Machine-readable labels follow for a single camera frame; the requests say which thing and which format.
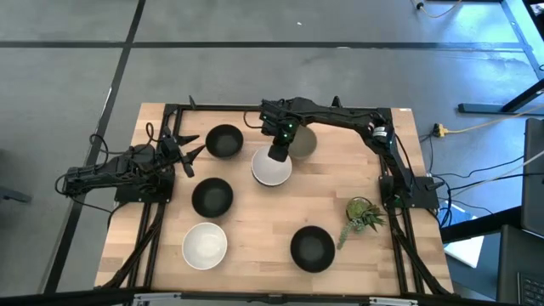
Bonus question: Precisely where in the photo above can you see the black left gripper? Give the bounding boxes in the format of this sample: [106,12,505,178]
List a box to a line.
[160,127,207,179]

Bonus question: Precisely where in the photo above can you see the dark bowl with white inside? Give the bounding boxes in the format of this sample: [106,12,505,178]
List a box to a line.
[250,145,294,188]

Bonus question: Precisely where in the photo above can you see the black bowl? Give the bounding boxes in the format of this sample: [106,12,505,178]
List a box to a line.
[190,177,235,219]
[290,224,337,274]
[205,123,245,161]

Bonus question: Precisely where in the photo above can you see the green succulent plant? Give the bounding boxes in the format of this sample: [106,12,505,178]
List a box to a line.
[337,196,388,251]

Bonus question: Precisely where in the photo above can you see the dark grey chair foot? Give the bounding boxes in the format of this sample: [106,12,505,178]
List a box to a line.
[0,186,33,204]

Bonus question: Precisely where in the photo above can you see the white paper sheet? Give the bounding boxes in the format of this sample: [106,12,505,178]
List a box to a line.
[444,235,485,269]

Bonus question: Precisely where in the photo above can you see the black monitor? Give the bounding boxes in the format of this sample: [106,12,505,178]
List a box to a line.
[520,117,544,237]

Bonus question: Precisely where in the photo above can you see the black laptop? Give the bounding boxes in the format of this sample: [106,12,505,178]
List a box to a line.
[496,224,544,305]

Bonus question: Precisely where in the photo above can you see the black aluminium table frame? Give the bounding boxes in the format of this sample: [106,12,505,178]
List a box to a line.
[99,95,454,298]

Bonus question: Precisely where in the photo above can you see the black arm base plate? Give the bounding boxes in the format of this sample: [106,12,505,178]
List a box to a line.
[379,174,439,209]
[114,172,175,204]

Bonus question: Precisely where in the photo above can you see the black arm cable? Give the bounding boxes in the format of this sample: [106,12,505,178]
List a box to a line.
[88,122,156,171]

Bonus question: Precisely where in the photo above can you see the silver metal bracket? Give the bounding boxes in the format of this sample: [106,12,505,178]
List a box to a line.
[368,296,420,306]
[133,292,183,306]

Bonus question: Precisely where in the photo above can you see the black plug with cable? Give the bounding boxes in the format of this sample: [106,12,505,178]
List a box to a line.
[410,0,464,19]

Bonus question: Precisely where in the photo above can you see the black floor cable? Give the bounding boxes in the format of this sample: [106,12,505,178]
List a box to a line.
[431,155,526,182]

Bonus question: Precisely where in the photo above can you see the yellow cable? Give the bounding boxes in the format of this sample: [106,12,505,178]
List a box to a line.
[445,104,544,135]

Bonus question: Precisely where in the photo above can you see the black desk leg frame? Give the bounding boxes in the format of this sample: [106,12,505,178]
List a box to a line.
[457,0,544,115]

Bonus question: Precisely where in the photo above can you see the white cable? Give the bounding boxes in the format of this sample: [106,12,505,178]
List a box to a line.
[450,148,544,201]

